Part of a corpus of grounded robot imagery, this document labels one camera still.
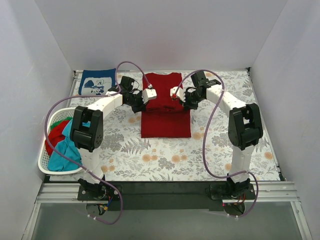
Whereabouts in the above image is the dark red t-shirt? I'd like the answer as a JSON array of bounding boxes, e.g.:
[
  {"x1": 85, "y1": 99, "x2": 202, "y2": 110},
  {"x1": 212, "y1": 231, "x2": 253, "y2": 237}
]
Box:
[{"x1": 141, "y1": 72, "x2": 191, "y2": 138}]

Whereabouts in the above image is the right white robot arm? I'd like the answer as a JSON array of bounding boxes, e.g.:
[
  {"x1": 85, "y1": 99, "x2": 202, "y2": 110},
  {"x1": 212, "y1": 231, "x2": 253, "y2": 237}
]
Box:
[{"x1": 170, "y1": 69, "x2": 264, "y2": 199}]

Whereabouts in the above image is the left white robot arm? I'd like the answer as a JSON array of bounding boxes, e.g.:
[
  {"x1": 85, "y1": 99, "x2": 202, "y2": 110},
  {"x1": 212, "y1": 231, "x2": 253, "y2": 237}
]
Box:
[{"x1": 69, "y1": 76, "x2": 157, "y2": 201}]

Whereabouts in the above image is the folded blue printed t-shirt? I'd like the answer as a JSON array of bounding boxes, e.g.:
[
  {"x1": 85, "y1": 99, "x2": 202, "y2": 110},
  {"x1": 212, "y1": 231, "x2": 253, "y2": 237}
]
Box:
[{"x1": 78, "y1": 68, "x2": 116, "y2": 96}]

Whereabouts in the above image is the white plastic laundry basket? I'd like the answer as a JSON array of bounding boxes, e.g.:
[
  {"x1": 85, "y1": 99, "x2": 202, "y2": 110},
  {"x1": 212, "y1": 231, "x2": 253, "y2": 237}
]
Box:
[{"x1": 37, "y1": 107, "x2": 82, "y2": 176}]

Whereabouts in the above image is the green t-shirt in basket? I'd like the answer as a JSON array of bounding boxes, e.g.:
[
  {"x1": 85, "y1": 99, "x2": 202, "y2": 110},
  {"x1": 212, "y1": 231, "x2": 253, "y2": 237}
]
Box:
[{"x1": 50, "y1": 117, "x2": 72, "y2": 131}]

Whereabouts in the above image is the red t-shirt in basket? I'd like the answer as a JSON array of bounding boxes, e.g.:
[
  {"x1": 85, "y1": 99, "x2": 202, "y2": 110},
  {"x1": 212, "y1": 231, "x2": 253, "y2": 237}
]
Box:
[{"x1": 48, "y1": 121, "x2": 69, "y2": 147}]

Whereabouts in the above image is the turquoise t-shirt in basket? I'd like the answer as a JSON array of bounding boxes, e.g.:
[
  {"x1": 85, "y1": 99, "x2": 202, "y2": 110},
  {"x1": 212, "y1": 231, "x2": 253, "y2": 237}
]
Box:
[{"x1": 45, "y1": 119, "x2": 82, "y2": 172}]

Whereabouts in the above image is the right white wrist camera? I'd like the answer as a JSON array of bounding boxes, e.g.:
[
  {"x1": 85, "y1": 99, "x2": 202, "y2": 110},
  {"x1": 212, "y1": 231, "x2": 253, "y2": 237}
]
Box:
[{"x1": 170, "y1": 86, "x2": 186, "y2": 103}]

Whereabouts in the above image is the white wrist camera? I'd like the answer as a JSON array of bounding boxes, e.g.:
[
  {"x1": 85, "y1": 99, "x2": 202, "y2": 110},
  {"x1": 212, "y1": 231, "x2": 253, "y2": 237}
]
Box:
[
  {"x1": 170, "y1": 86, "x2": 186, "y2": 103},
  {"x1": 142, "y1": 88, "x2": 157, "y2": 104}
]

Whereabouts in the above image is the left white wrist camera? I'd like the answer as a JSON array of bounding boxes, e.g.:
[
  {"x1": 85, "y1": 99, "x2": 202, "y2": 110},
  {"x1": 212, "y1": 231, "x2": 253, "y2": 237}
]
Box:
[{"x1": 142, "y1": 88, "x2": 157, "y2": 104}]

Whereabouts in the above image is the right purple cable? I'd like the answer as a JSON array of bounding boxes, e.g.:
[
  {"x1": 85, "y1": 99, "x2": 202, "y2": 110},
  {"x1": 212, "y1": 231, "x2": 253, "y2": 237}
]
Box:
[{"x1": 173, "y1": 69, "x2": 259, "y2": 220}]

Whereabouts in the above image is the purple cable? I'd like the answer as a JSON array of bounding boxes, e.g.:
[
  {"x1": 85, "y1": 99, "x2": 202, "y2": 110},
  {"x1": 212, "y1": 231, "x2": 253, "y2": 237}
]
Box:
[
  {"x1": 44, "y1": 60, "x2": 154, "y2": 225},
  {"x1": 173, "y1": 69, "x2": 259, "y2": 220}
]

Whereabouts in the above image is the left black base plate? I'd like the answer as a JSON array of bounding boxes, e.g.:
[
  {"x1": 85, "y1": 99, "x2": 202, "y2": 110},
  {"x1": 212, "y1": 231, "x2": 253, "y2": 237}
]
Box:
[{"x1": 77, "y1": 184, "x2": 120, "y2": 201}]

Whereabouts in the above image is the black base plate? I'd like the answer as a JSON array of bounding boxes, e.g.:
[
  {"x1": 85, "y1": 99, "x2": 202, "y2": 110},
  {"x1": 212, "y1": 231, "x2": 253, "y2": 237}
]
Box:
[
  {"x1": 77, "y1": 184, "x2": 120, "y2": 201},
  {"x1": 204, "y1": 182, "x2": 256, "y2": 200}
]

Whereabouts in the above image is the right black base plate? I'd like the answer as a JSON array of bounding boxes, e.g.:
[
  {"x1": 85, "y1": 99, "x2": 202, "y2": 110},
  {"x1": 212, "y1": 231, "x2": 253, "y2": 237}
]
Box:
[{"x1": 204, "y1": 182, "x2": 256, "y2": 200}]

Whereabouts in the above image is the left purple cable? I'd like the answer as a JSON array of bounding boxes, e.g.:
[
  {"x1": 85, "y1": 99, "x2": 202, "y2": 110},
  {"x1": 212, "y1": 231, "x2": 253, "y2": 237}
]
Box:
[{"x1": 44, "y1": 60, "x2": 154, "y2": 225}]

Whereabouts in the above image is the aluminium frame rail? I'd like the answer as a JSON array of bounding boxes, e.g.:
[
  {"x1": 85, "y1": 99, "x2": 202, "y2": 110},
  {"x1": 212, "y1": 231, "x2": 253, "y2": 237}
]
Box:
[{"x1": 36, "y1": 181, "x2": 301, "y2": 204}]

